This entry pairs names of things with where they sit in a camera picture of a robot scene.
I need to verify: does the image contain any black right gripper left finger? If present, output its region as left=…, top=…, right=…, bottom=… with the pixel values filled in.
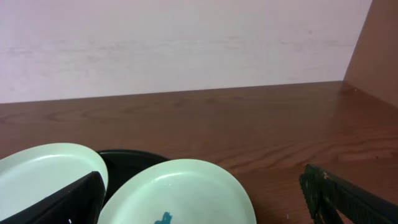
left=1, top=171, right=106, bottom=224

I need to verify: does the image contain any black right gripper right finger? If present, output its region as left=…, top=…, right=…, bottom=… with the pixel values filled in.
left=299, top=164, right=397, bottom=224

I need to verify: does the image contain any round black tray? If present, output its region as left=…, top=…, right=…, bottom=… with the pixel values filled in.
left=98, top=149, right=169, bottom=206

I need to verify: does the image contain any pale green plate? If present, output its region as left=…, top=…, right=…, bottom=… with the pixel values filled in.
left=1, top=142, right=108, bottom=220
left=98, top=159, right=257, bottom=224

